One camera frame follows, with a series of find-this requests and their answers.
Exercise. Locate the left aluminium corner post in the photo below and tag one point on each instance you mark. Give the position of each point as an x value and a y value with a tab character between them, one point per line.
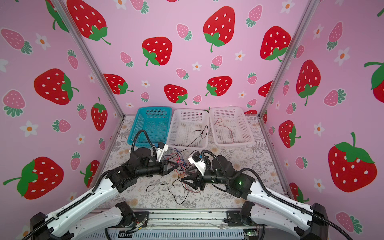
79	40

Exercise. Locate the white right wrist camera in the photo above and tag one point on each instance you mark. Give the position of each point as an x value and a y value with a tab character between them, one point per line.
196	160

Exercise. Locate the white middle plastic basket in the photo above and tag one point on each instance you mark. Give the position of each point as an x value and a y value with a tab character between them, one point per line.
189	130

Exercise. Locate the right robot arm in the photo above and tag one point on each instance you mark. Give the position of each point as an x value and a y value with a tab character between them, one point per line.
262	206

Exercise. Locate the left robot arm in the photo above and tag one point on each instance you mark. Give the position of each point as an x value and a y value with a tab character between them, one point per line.
70	222

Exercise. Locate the right aluminium corner post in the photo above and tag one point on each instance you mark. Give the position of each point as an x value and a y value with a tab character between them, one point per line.
300	30

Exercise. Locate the teal plastic basket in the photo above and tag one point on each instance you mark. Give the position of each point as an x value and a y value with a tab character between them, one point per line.
155	121

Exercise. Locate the aluminium corner post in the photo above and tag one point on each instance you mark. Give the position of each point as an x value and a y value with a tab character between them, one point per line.
300	30
79	40

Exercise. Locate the white right plastic basket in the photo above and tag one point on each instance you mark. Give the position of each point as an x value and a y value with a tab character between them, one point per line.
230	127

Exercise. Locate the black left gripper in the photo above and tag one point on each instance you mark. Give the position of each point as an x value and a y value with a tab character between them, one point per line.
165	170

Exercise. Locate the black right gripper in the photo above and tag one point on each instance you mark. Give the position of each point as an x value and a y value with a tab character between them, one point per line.
198	180

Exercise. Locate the white plastic basket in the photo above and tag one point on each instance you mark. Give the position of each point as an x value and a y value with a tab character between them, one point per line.
230	127
189	130

